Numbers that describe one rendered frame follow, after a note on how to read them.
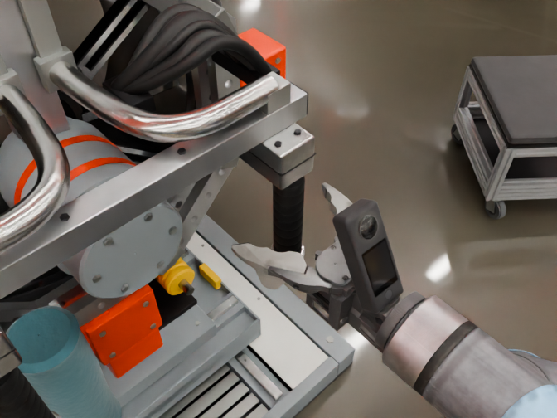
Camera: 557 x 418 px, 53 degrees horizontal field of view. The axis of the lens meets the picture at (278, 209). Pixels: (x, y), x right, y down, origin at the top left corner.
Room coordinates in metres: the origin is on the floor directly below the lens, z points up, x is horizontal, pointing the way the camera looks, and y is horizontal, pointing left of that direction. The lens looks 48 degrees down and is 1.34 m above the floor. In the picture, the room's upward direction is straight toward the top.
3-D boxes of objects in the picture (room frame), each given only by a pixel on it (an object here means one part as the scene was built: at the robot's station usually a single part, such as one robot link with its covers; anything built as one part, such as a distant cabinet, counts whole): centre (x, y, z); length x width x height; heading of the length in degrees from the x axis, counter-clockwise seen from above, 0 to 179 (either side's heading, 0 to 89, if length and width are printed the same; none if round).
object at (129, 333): (0.53, 0.30, 0.48); 0.16 x 0.12 x 0.17; 43
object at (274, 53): (0.72, 0.04, 0.85); 0.09 x 0.08 x 0.07; 133
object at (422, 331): (0.29, -0.15, 0.81); 0.10 x 0.05 x 0.09; 133
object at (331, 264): (0.35, -0.09, 0.80); 0.12 x 0.08 x 0.09; 43
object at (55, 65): (0.48, 0.12, 1.03); 0.19 x 0.18 x 0.11; 43
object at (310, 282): (0.36, -0.03, 0.83); 0.09 x 0.05 x 0.02; 79
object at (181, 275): (0.65, 0.25, 0.51); 0.29 x 0.06 x 0.06; 43
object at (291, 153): (0.46, 0.01, 0.93); 0.09 x 0.05 x 0.05; 43
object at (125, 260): (0.45, 0.22, 0.85); 0.21 x 0.14 x 0.14; 43
